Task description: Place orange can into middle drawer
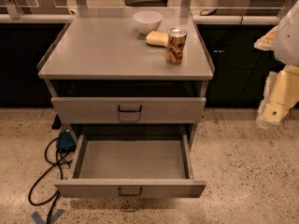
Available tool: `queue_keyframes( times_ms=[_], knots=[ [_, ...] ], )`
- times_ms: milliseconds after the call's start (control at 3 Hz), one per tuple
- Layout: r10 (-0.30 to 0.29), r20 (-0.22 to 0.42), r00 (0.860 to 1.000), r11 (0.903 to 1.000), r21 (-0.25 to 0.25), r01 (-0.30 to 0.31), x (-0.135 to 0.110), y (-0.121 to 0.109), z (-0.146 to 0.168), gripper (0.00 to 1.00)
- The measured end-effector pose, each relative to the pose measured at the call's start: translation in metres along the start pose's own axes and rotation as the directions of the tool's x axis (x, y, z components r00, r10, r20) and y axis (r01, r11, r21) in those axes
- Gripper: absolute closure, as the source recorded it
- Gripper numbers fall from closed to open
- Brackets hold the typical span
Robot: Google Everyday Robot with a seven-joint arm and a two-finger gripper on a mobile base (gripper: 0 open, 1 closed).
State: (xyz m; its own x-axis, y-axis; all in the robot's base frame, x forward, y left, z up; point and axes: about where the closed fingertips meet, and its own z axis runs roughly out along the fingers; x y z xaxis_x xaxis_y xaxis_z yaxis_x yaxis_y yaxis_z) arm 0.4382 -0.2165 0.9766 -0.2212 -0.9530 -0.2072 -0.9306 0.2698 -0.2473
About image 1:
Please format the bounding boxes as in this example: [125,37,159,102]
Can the white ceramic bowl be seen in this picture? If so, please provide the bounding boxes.
[134,11,163,35]

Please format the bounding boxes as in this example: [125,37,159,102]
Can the open grey lower drawer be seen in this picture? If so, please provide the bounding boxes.
[55,134,206,198]

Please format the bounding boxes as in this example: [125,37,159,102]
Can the grey metal drawer cabinet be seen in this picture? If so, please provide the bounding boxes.
[38,7,214,138]

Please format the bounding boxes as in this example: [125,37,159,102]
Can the blue power box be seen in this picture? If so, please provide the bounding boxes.
[57,131,77,152]

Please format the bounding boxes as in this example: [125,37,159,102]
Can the orange patterned drink can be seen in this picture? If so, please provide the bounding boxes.
[165,27,187,64]

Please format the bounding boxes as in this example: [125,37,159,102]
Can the black floor cable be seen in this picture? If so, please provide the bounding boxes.
[27,136,74,224]

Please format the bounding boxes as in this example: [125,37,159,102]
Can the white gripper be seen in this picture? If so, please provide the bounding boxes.
[253,1,299,129]

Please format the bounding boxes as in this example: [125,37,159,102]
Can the yellow sponge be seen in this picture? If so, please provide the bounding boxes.
[146,31,168,47]

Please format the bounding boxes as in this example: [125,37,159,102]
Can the closed grey upper drawer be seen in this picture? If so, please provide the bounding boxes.
[51,97,206,124]

